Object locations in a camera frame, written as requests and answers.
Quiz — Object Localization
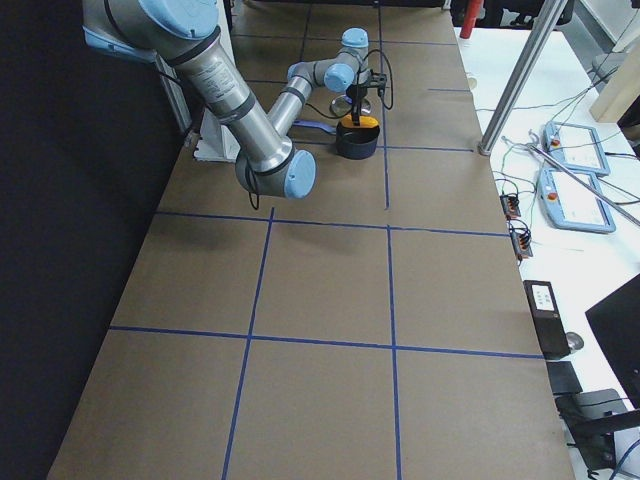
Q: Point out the second grey robot arm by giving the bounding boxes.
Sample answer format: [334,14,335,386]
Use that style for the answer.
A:
[82,1,316,199]

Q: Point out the dark blue saucepan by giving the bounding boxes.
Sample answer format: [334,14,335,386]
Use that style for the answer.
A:
[293,119,381,160]

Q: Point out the teach pendant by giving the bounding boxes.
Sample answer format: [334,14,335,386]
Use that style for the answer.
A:
[542,121,611,177]
[538,167,616,234]

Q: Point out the glass pot lid blue knob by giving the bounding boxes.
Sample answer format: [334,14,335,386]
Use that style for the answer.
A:
[329,94,372,117]

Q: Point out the black monitor stand base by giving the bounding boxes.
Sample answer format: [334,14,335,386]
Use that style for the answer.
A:
[555,389,639,473]

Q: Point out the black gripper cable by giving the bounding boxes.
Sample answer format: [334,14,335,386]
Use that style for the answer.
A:
[304,48,396,121]

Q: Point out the aluminium frame post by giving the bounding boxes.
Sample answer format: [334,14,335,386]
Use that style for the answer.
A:
[478,0,568,156]

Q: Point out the upper teach pendant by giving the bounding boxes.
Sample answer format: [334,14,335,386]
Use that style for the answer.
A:
[542,121,611,177]

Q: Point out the yellow toy corn cob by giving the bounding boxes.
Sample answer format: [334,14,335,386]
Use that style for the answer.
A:
[339,114,379,129]

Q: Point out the black monitor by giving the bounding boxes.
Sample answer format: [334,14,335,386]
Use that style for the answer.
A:
[586,277,640,408]

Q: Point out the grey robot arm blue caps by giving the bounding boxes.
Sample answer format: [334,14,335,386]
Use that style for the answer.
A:
[268,28,386,135]

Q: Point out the lower teach pendant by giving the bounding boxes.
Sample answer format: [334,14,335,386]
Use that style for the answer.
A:
[538,167,616,234]

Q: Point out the black box white label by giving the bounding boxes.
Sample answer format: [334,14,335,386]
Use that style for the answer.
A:
[523,280,570,360]

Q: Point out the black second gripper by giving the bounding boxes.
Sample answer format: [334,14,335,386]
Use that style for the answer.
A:
[346,72,387,125]

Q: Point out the red cylinder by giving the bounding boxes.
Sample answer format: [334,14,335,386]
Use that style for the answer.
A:
[459,0,484,40]

